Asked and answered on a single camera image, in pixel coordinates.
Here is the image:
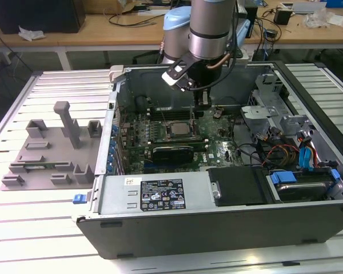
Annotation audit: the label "silver power supply unit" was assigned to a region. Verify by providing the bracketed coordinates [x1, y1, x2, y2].
[98, 174, 218, 215]

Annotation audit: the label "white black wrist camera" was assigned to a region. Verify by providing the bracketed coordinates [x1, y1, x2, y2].
[161, 58, 194, 92]

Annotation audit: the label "red wire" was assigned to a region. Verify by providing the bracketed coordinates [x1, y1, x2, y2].
[262, 144, 300, 168]

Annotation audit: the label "black computer tower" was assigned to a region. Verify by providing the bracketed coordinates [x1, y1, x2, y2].
[0, 0, 86, 35]

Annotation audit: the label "grey parts rack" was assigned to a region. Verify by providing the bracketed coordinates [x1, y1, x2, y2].
[0, 100, 103, 191]

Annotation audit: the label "wooden desk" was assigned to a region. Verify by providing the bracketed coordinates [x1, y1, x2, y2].
[0, 4, 343, 72]

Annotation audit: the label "black RAM slot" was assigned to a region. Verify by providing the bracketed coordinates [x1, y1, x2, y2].
[151, 114, 198, 120]
[147, 137, 209, 143]
[147, 140, 209, 148]
[151, 111, 198, 117]

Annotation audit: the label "yellow wire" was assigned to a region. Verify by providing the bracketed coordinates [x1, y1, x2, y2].
[284, 147, 301, 166]

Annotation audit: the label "silver metal drive cage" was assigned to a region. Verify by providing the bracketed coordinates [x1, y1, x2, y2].
[240, 72, 318, 149]

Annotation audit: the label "black drive bay cover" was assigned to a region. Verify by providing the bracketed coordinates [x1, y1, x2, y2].
[207, 167, 269, 207]

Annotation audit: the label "grey camera bracket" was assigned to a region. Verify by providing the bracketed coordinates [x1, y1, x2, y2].
[231, 47, 250, 62]

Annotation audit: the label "copper coloured cable sleeve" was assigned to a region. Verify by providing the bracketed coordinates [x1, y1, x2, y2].
[206, 53, 230, 70]

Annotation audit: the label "black grey PC case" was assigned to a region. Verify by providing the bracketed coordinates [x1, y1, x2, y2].
[71, 60, 343, 260]

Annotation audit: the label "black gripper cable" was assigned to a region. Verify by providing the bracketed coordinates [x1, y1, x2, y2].
[185, 0, 240, 92]

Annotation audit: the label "crumpled white paper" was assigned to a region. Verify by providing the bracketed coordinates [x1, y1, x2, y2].
[18, 25, 46, 42]

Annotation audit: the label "black box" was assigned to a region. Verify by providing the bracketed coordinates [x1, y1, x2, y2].
[244, 5, 259, 39]

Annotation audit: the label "CPU socket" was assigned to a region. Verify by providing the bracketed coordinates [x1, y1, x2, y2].
[166, 120, 197, 142]

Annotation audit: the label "green motherboard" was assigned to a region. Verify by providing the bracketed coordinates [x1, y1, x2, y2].
[115, 107, 245, 175]

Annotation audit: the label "grey plastic case latch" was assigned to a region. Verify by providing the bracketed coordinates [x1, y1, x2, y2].
[108, 65, 125, 84]

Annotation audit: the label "metal socket cover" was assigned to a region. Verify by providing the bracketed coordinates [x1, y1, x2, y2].
[189, 105, 197, 135]

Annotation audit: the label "small black device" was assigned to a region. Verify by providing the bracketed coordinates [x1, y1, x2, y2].
[273, 7, 293, 26]

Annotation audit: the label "thin black cable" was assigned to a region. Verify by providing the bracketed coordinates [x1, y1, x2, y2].
[213, 96, 246, 143]

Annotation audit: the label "clear plastic bags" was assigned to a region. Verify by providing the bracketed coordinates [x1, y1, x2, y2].
[304, 7, 334, 30]

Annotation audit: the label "green RAM stick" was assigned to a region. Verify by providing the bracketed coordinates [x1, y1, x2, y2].
[25, 163, 59, 170]

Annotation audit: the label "wire locking lever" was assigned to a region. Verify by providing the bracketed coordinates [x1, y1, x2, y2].
[160, 106, 170, 128]

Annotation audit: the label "blue flat data cable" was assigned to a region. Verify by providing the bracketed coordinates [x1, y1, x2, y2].
[298, 136, 315, 172]

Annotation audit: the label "hard disk in blue carrier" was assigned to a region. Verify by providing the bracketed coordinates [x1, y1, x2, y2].
[265, 168, 341, 204]

